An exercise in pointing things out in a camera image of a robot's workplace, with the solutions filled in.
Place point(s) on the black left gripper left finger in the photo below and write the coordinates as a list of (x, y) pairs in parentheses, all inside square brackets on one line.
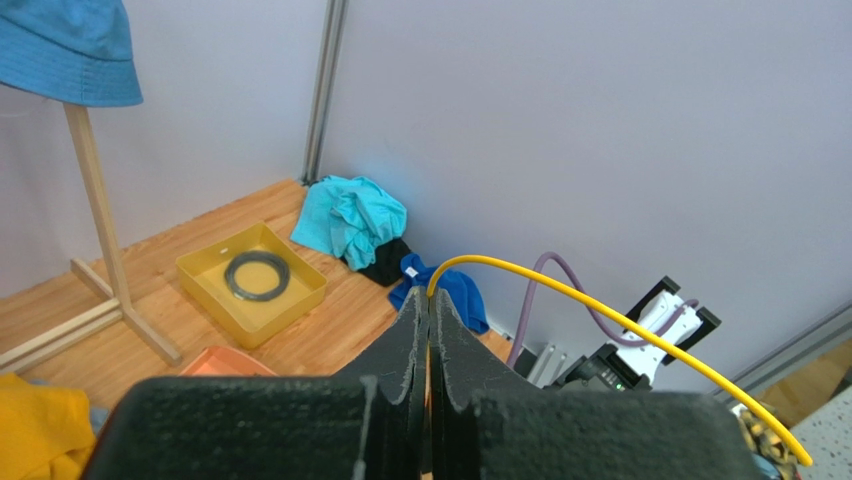
[(363, 422)]

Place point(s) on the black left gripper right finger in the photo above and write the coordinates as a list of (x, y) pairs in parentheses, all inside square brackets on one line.
[(488, 422)]

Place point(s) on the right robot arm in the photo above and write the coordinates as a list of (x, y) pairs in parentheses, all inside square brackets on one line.
[(621, 366)]

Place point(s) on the dark blue towel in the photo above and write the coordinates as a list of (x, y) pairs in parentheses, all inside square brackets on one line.
[(463, 291)]

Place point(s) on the black cloth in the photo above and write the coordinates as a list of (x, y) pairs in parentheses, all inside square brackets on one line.
[(385, 270)]

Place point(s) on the pink plastic tray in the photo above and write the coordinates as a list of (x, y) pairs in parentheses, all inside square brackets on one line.
[(225, 361)]

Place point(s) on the yellow plastic tray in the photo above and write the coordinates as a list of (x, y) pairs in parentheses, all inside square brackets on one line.
[(252, 284)]

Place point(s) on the cyan cloth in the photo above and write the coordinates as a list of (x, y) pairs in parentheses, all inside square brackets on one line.
[(349, 219)]

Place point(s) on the wooden hat stand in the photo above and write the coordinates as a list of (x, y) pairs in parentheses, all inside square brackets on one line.
[(116, 303)]

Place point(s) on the yellow shirt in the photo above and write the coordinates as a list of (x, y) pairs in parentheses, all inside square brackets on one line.
[(45, 430)]

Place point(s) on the blue bucket hat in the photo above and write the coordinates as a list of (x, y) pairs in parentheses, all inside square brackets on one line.
[(77, 52)]

